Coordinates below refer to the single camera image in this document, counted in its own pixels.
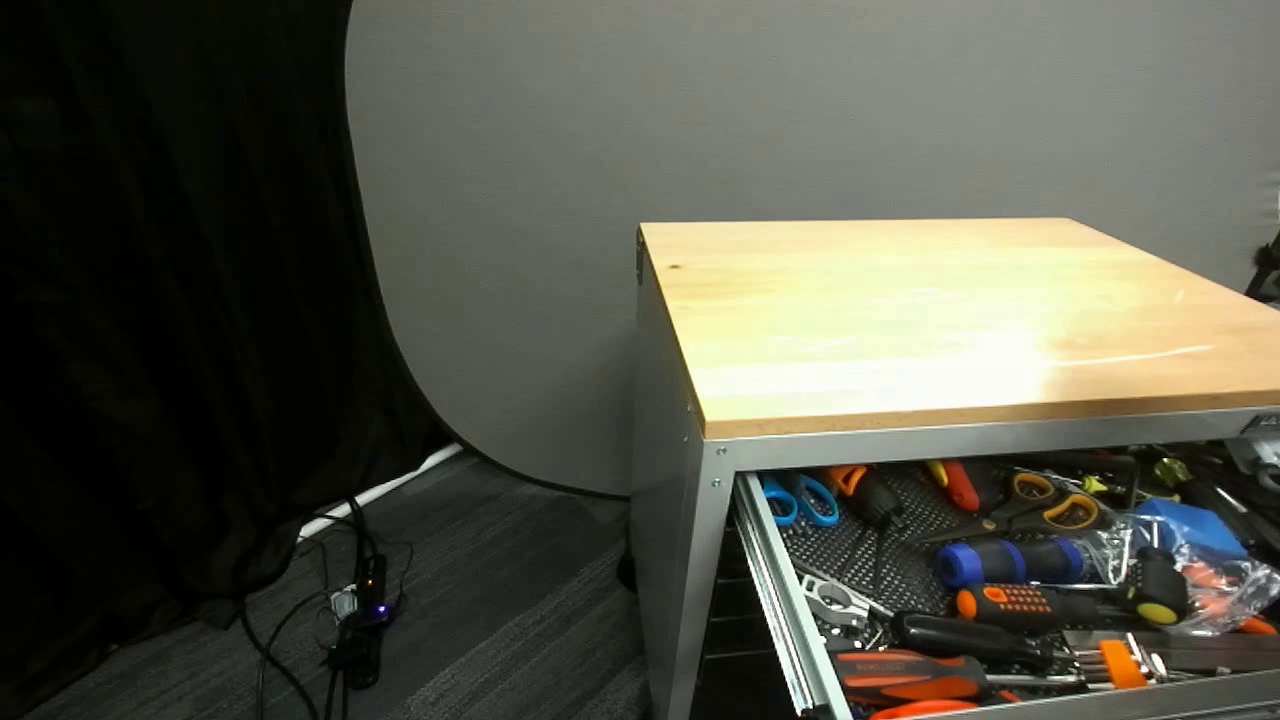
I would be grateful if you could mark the blue plastic box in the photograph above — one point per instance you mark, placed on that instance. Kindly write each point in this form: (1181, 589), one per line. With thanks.
(1198, 531)

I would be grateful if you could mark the blue black handle screwdriver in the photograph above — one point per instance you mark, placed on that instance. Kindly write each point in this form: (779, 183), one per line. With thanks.
(1010, 561)

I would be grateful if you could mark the black power strip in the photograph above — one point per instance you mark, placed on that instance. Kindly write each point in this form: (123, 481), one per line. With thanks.
(363, 623)

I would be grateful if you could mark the black curtain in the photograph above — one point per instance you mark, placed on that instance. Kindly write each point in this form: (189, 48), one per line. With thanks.
(193, 346)

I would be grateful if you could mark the orange handle scissors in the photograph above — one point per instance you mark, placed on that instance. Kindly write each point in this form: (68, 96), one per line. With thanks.
(1055, 504)

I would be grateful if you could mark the orange black handle screwdriver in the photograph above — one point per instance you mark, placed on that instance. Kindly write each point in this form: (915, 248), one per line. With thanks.
(1032, 605)

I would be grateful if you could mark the short black yellow screwdriver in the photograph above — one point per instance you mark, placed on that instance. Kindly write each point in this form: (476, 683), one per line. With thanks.
(1153, 589)

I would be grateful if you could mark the blue handle scissors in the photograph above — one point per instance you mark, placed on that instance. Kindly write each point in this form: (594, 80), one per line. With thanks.
(800, 501)

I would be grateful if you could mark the red handle screwdriver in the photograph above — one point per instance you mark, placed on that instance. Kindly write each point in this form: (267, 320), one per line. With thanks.
(953, 479)

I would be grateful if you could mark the grey tool cabinet wooden top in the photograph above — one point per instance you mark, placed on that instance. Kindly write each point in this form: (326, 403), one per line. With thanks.
(862, 343)

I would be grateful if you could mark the grey round partition panel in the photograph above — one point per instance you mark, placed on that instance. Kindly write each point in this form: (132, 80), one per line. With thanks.
(510, 154)

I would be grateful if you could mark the open grey tool drawer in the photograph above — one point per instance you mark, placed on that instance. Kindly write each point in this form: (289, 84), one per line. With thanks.
(871, 584)

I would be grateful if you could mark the clear plastic bag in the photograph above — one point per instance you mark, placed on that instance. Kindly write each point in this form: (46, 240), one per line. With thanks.
(1225, 594)

